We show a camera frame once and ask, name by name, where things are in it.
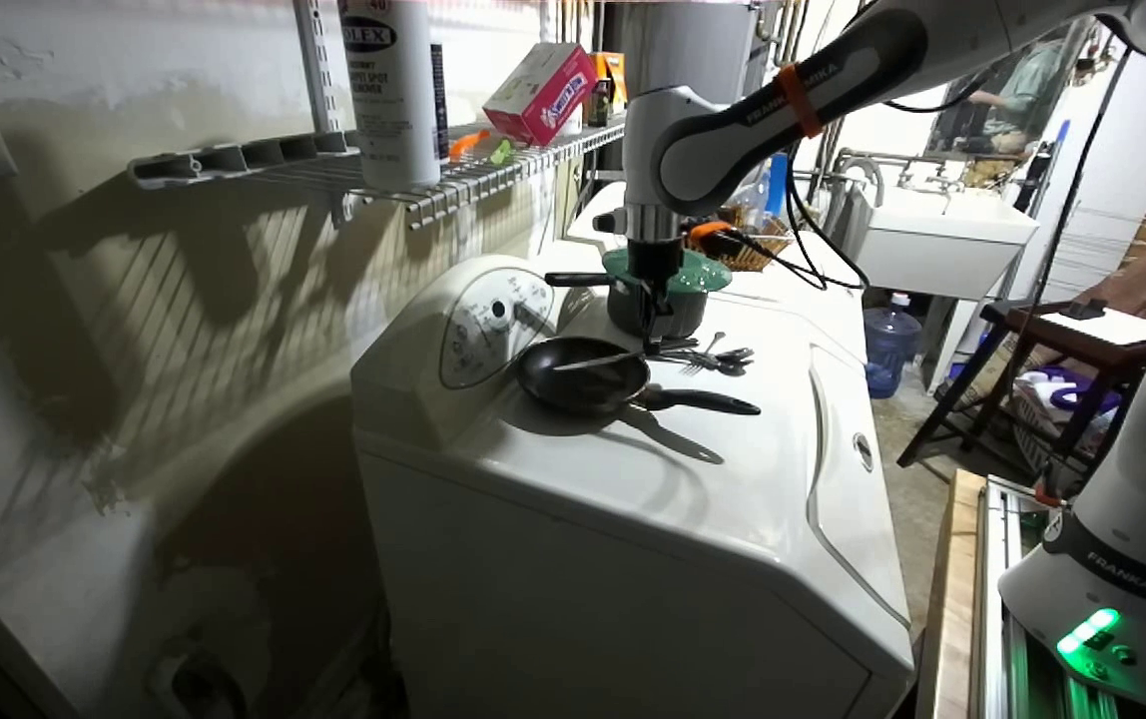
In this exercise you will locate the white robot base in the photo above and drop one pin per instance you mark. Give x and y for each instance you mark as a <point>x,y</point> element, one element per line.
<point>1083,588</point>

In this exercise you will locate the black frying pan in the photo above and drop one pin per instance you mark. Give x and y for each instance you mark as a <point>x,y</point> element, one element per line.
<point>605,395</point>

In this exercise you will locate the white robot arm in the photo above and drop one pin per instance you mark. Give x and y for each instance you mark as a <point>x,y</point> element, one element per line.
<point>695,124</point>

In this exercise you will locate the green cloth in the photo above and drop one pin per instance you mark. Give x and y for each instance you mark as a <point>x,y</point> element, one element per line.
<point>695,274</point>

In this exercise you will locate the black saucepan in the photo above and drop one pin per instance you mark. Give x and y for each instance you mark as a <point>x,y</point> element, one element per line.
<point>624,307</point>

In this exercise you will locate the wire wall shelf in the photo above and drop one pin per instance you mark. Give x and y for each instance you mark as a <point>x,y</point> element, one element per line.
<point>472,170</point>

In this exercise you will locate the blue water jug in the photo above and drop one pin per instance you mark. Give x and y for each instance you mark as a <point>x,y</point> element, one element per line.
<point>891,337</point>

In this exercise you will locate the wooden folding chair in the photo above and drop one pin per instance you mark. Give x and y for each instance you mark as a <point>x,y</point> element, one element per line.
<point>1044,389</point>

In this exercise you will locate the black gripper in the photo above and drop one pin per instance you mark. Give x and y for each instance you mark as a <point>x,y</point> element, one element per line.
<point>654,270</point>

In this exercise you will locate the white spray can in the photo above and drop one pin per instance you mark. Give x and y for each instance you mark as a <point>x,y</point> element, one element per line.
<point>389,60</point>

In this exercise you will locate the pink white box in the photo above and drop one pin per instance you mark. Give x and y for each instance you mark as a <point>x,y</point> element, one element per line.
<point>540,92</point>

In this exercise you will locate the white utility sink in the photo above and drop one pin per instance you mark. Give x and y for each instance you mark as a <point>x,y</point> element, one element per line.
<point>912,227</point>

